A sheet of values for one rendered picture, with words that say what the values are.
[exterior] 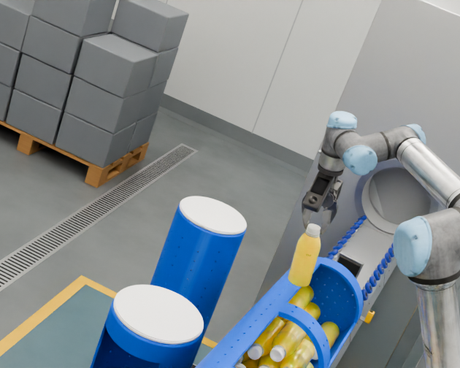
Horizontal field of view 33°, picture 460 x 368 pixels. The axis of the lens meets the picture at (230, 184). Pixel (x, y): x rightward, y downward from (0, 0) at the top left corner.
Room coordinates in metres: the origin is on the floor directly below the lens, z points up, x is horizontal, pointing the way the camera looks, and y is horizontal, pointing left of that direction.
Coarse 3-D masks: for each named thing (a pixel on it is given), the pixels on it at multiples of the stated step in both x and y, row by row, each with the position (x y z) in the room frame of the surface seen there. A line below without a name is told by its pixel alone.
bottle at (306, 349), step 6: (306, 342) 1.94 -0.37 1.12; (300, 348) 1.90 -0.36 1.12; (306, 348) 1.91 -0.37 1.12; (312, 348) 1.94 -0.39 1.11; (294, 354) 1.86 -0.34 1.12; (300, 354) 1.87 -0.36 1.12; (306, 354) 1.89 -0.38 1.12; (312, 354) 1.92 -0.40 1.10; (282, 360) 1.85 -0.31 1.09; (288, 360) 1.83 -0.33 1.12; (294, 360) 1.84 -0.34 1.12; (300, 360) 1.85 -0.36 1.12; (306, 360) 1.87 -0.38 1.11; (282, 366) 1.82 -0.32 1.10; (288, 366) 1.82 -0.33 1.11; (294, 366) 1.82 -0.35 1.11; (300, 366) 1.83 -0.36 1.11; (306, 366) 1.87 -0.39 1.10
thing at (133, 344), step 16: (112, 304) 1.92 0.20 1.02; (112, 320) 1.87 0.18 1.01; (112, 336) 1.85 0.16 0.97; (128, 336) 1.82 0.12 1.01; (96, 352) 1.93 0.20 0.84; (112, 352) 2.05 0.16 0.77; (128, 352) 1.82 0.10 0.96; (144, 352) 1.81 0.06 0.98; (160, 352) 1.82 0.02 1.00; (176, 352) 1.84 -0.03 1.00; (192, 352) 1.90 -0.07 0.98
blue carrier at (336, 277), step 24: (336, 264) 2.28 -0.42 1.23; (288, 288) 2.04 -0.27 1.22; (336, 288) 2.29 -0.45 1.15; (360, 288) 2.27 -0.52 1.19; (264, 312) 1.87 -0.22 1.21; (288, 312) 1.88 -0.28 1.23; (336, 312) 2.28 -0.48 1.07; (360, 312) 2.23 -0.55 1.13; (240, 336) 1.71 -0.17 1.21; (312, 336) 1.84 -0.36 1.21; (216, 360) 1.58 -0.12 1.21; (312, 360) 2.09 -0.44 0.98
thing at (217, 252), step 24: (168, 240) 2.69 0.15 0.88; (192, 240) 2.61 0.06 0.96; (216, 240) 2.61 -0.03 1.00; (240, 240) 2.70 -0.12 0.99; (168, 264) 2.64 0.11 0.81; (192, 264) 2.61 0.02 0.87; (216, 264) 2.63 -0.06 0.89; (168, 288) 2.62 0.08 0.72; (192, 288) 2.61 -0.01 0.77; (216, 288) 2.67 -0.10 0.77; (192, 360) 2.70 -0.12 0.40
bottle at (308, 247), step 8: (304, 240) 1.99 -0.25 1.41; (312, 240) 1.98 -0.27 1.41; (320, 240) 2.00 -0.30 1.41; (296, 248) 2.00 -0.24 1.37; (304, 248) 1.98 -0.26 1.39; (312, 248) 1.98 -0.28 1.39; (320, 248) 2.00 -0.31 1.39; (296, 256) 1.99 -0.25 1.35; (304, 256) 1.98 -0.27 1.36; (312, 256) 1.98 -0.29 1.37; (296, 264) 1.98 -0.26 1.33; (304, 264) 1.98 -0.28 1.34; (312, 264) 1.99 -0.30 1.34; (296, 272) 1.98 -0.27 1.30; (304, 272) 1.98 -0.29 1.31; (312, 272) 2.00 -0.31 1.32; (296, 280) 1.98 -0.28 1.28; (304, 280) 1.98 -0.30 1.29
